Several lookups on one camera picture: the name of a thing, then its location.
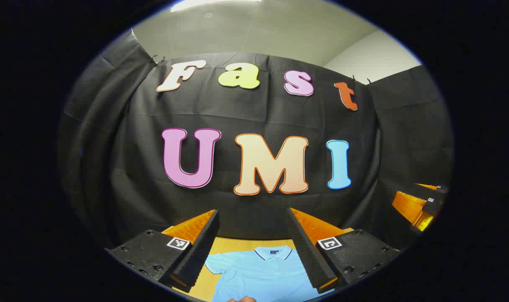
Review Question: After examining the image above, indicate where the white ceiling light panel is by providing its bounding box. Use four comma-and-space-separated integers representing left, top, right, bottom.
171, 0, 263, 12

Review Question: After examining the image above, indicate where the black backdrop cloth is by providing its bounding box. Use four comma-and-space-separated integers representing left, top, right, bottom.
57, 29, 454, 252

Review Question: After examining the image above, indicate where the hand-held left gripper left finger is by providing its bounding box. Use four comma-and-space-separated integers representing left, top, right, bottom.
105, 209, 221, 293

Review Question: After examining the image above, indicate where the light blue polo T-shirt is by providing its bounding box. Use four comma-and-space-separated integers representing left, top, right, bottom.
204, 245, 335, 302

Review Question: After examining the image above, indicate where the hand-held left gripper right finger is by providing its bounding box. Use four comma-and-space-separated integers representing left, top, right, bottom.
286, 208, 400, 294

